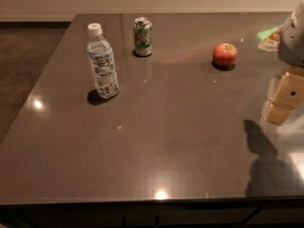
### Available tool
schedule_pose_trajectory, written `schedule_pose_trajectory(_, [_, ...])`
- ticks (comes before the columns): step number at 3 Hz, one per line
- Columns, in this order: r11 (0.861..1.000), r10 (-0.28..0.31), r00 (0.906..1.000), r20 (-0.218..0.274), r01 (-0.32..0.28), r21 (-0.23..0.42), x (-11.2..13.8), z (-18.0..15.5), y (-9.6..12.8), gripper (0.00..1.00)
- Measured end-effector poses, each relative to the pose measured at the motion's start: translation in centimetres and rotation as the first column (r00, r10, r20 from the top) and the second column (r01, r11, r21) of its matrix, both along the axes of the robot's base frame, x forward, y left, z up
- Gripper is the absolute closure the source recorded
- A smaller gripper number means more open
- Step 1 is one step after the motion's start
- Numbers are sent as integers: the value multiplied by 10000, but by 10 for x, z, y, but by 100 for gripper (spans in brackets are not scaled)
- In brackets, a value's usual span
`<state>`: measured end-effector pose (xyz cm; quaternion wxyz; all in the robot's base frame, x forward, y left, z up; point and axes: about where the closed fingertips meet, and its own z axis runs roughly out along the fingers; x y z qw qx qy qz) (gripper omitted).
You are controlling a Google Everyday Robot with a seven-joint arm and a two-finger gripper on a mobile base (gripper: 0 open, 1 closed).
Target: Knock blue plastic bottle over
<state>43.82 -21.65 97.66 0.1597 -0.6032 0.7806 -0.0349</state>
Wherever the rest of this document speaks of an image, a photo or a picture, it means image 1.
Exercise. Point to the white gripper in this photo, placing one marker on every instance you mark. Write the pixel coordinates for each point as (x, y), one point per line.
(292, 47)

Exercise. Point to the clear blue-label plastic bottle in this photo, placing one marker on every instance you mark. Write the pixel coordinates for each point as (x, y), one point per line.
(101, 57)

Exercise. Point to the green chip bag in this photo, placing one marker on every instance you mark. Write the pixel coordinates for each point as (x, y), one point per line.
(269, 39)

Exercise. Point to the red apple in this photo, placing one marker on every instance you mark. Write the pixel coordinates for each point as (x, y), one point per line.
(225, 54)

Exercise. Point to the green soda can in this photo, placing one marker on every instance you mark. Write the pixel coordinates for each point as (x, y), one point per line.
(142, 28)

